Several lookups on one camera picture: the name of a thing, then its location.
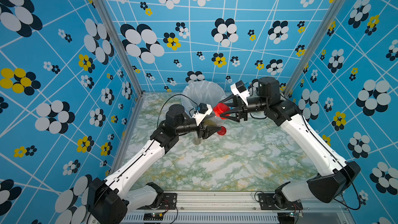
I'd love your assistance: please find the right green circuit board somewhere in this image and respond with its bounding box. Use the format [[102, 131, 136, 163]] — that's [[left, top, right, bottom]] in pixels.
[[278, 213, 303, 224]]

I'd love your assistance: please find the small red jar lid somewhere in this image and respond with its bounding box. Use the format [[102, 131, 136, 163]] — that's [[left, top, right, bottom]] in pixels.
[[217, 126, 227, 136]]

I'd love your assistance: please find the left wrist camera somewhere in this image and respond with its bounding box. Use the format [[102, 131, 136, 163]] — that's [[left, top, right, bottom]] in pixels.
[[192, 103, 212, 126]]

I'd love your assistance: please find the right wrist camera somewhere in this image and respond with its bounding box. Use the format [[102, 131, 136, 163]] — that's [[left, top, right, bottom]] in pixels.
[[230, 80, 250, 106]]

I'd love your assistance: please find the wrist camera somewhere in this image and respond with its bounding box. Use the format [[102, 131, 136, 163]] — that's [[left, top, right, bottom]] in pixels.
[[230, 80, 250, 106], [192, 103, 212, 126]]

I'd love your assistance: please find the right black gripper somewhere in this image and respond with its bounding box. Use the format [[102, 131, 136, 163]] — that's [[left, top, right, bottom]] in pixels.
[[219, 93, 269, 124]]

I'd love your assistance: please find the left green circuit board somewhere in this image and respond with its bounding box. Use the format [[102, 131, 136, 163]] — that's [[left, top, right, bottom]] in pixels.
[[143, 213, 164, 222]]

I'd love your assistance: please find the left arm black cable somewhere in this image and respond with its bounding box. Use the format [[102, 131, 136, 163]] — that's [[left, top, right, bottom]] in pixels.
[[85, 94, 200, 224]]

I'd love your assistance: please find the tall clear jar white lid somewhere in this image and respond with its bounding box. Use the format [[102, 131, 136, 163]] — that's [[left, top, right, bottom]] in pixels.
[[193, 135, 202, 145]]

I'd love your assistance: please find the green circuit board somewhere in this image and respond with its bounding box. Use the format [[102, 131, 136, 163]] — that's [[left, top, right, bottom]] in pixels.
[[278, 213, 303, 224], [143, 213, 164, 222]]

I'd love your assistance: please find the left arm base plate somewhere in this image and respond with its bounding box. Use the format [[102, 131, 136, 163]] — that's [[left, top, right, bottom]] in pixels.
[[138, 192, 178, 210]]

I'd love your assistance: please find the aluminium front frame rail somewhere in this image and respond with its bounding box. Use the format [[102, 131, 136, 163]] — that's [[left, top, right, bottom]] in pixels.
[[120, 191, 354, 224]]

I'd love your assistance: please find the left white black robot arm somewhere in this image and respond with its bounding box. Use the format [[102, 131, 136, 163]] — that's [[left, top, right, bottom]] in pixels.
[[86, 103, 221, 224]]

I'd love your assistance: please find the clear jar of mung beans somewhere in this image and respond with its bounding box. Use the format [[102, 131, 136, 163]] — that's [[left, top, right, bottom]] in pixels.
[[238, 127, 252, 145]]

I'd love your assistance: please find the clear jar large red lid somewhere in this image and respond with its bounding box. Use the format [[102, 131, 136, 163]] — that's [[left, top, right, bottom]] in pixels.
[[203, 112, 224, 132]]

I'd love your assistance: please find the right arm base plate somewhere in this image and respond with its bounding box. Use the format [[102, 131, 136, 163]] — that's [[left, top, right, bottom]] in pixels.
[[254, 191, 303, 212]]

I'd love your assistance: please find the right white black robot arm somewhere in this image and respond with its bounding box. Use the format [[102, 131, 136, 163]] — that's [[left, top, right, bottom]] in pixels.
[[218, 77, 361, 209]]

